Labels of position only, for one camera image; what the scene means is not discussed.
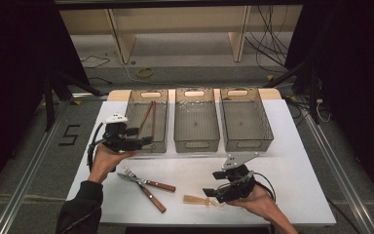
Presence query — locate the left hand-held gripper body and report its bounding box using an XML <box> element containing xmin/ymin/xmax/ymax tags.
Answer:
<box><xmin>102</xmin><ymin>112</ymin><xmax>144</xmax><ymax>154</ymax></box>

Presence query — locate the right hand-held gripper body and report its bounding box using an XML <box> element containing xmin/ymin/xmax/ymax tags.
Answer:
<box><xmin>214</xmin><ymin>151</ymin><xmax>260</xmax><ymax>204</ymax></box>

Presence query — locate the light wooden spatula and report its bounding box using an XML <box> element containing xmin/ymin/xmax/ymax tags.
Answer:
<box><xmin>183</xmin><ymin>194</ymin><xmax>226</xmax><ymax>211</ymax></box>

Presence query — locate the brown wooden chopstick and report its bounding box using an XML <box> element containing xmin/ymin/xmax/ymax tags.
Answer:
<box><xmin>151</xmin><ymin>100</ymin><xmax>157</xmax><ymax>138</ymax></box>
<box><xmin>136</xmin><ymin>100</ymin><xmax>154</xmax><ymax>135</ymax></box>

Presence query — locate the grey translucent plastic bin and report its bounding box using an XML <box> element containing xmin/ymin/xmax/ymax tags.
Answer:
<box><xmin>219</xmin><ymin>87</ymin><xmax>275</xmax><ymax>153</ymax></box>
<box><xmin>173</xmin><ymin>87</ymin><xmax>221</xmax><ymax>154</ymax></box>
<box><xmin>119</xmin><ymin>89</ymin><xmax>169</xmax><ymax>154</ymax></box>

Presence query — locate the wooden-handled fork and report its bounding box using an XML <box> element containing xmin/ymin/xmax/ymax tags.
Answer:
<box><xmin>121</xmin><ymin>166</ymin><xmax>168</xmax><ymax>214</ymax></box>

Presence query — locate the person's left hand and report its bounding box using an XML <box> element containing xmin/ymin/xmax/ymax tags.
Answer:
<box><xmin>88</xmin><ymin>144</ymin><xmax>137</xmax><ymax>184</ymax></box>

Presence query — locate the person's right hand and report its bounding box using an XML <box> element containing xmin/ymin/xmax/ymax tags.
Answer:
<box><xmin>226</xmin><ymin>184</ymin><xmax>281</xmax><ymax>226</ymax></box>

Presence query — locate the yellow tape roll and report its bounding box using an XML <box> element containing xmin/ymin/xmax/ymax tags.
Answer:
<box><xmin>135</xmin><ymin>66</ymin><xmax>155</xmax><ymax>79</ymax></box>

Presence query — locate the black stand with legs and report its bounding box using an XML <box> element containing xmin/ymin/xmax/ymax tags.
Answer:
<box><xmin>265</xmin><ymin>59</ymin><xmax>323</xmax><ymax>125</ymax></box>
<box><xmin>43</xmin><ymin>70</ymin><xmax>109</xmax><ymax>132</ymax></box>

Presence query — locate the wooden furniture leg panel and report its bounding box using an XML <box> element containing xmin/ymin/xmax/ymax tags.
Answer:
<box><xmin>228</xmin><ymin>5</ymin><xmax>251</xmax><ymax>63</ymax></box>
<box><xmin>105</xmin><ymin>8</ymin><xmax>137</xmax><ymax>64</ymax></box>

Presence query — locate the black curtain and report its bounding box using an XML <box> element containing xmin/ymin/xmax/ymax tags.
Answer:
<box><xmin>284</xmin><ymin>0</ymin><xmax>374</xmax><ymax>204</ymax></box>
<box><xmin>0</xmin><ymin>0</ymin><xmax>92</xmax><ymax>204</ymax></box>

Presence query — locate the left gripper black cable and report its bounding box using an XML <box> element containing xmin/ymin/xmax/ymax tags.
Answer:
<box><xmin>87</xmin><ymin>121</ymin><xmax>107</xmax><ymax>173</ymax></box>

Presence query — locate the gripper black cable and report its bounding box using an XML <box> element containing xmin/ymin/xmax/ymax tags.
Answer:
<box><xmin>252</xmin><ymin>171</ymin><xmax>278</xmax><ymax>203</ymax></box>
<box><xmin>87</xmin><ymin>121</ymin><xmax>107</xmax><ymax>173</ymax></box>

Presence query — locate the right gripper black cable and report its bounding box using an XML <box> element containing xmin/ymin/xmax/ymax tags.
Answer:
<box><xmin>252</xmin><ymin>171</ymin><xmax>278</xmax><ymax>203</ymax></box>

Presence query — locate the wooden-handled knife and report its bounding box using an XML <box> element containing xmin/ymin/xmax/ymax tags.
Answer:
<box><xmin>116</xmin><ymin>173</ymin><xmax>176</xmax><ymax>193</ymax></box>

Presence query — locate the white floor cable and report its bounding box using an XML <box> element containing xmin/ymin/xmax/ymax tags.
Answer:
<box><xmin>120</xmin><ymin>60</ymin><xmax>176</xmax><ymax>89</ymax></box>

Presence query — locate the thin black floor cable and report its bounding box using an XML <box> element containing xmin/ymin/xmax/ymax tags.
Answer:
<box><xmin>81</xmin><ymin>55</ymin><xmax>111</xmax><ymax>69</ymax></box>

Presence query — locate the aluminium floor rail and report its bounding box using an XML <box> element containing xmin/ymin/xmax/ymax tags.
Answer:
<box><xmin>0</xmin><ymin>99</ymin><xmax>71</xmax><ymax>234</ymax></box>
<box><xmin>301</xmin><ymin>106</ymin><xmax>374</xmax><ymax>234</ymax></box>

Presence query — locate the bundle of black cables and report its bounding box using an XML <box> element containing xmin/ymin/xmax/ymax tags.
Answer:
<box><xmin>244</xmin><ymin>4</ymin><xmax>290</xmax><ymax>74</ymax></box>

